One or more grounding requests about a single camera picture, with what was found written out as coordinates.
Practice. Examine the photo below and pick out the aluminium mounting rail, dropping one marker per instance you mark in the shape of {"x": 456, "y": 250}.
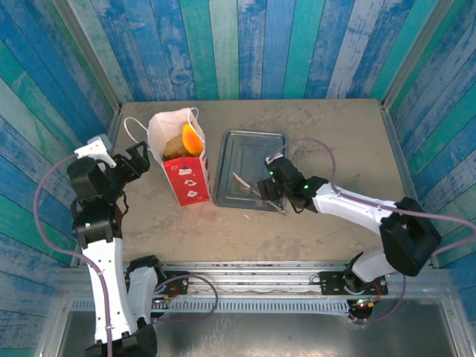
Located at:
{"x": 253, "y": 277}

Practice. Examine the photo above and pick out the steel sheet panel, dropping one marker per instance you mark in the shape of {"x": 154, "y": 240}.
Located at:
{"x": 260, "y": 334}

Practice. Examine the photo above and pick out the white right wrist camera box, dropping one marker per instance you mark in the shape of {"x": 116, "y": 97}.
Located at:
{"x": 269, "y": 161}

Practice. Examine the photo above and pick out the yellow orange fake bread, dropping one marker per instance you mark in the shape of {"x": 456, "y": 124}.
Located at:
{"x": 192, "y": 141}

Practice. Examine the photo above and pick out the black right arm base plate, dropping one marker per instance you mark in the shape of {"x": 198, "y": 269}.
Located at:
{"x": 331, "y": 283}

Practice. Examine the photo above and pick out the small circuit board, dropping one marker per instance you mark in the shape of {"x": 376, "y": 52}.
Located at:
{"x": 364, "y": 303}
{"x": 163, "y": 300}

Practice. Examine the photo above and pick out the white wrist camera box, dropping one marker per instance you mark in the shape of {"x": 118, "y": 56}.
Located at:
{"x": 93, "y": 148}
{"x": 269, "y": 161}

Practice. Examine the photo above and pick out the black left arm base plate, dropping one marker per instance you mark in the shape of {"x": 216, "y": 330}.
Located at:
{"x": 175, "y": 284}

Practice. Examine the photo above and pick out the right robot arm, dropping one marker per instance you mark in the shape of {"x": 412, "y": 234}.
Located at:
{"x": 409, "y": 238}

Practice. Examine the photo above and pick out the round brown bun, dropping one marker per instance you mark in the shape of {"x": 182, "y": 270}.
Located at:
{"x": 173, "y": 147}

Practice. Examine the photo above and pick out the white red paper bag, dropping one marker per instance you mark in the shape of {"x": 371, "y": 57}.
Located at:
{"x": 186, "y": 182}

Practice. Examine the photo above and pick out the aluminium frame post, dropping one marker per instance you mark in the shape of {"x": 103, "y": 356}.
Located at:
{"x": 89, "y": 56}
{"x": 413, "y": 56}

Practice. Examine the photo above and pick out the metal baking tray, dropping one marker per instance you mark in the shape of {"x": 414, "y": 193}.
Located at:
{"x": 241, "y": 156}

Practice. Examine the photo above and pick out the metal tongs with white tips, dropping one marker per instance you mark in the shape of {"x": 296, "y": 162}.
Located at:
{"x": 240, "y": 180}

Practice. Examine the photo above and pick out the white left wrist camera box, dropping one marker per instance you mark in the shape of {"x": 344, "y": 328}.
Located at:
{"x": 93, "y": 148}

